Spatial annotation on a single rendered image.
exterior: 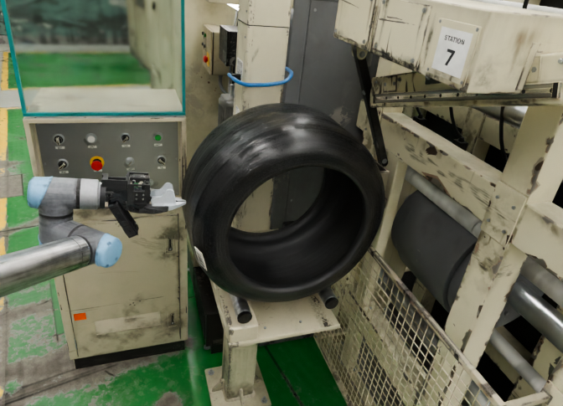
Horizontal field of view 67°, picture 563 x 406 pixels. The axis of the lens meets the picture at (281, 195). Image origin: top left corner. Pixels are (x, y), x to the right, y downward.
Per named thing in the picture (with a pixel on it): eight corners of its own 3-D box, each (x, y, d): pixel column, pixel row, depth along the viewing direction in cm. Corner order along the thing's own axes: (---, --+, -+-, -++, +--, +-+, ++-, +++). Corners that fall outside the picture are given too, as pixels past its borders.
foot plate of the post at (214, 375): (204, 370, 214) (204, 365, 212) (256, 360, 222) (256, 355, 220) (214, 419, 192) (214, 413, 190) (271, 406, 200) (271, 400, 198)
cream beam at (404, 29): (330, 38, 129) (338, -17, 122) (401, 41, 137) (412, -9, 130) (463, 95, 79) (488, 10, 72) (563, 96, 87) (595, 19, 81)
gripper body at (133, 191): (152, 186, 106) (100, 183, 101) (150, 215, 109) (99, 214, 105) (151, 172, 112) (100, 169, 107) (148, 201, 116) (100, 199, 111)
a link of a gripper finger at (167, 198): (189, 192, 110) (152, 190, 107) (186, 212, 113) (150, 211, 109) (188, 187, 113) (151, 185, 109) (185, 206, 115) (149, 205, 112)
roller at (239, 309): (213, 251, 153) (219, 242, 152) (223, 255, 155) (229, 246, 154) (234, 321, 124) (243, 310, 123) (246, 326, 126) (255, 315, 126)
